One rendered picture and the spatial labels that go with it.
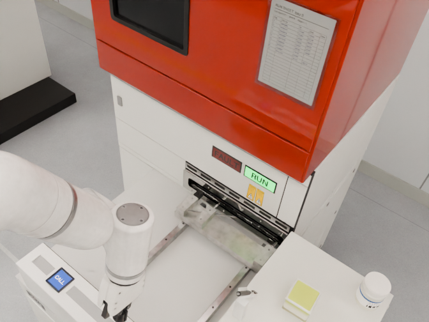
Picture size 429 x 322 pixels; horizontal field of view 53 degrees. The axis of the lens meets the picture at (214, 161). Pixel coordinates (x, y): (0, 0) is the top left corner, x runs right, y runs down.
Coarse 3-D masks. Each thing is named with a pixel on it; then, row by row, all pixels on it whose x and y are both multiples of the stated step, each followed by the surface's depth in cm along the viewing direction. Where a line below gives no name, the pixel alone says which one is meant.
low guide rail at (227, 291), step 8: (240, 272) 137; (248, 272) 140; (232, 280) 135; (240, 280) 136; (232, 288) 133; (224, 296) 131; (216, 304) 129; (208, 312) 127; (200, 320) 125; (208, 320) 127
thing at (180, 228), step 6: (204, 204) 156; (174, 228) 147; (180, 228) 148; (168, 234) 145; (174, 234) 146; (162, 240) 144; (168, 240) 144; (156, 246) 142; (162, 246) 142; (150, 252) 140; (156, 252) 140; (150, 258) 139
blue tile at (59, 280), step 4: (60, 272) 120; (64, 272) 120; (56, 276) 119; (60, 276) 119; (64, 276) 119; (68, 276) 120; (48, 280) 118; (52, 280) 118; (56, 280) 118; (60, 280) 118; (64, 280) 118; (68, 280) 119; (52, 284) 117; (56, 284) 118; (60, 284) 118; (64, 284) 118; (56, 288) 117; (60, 288) 117
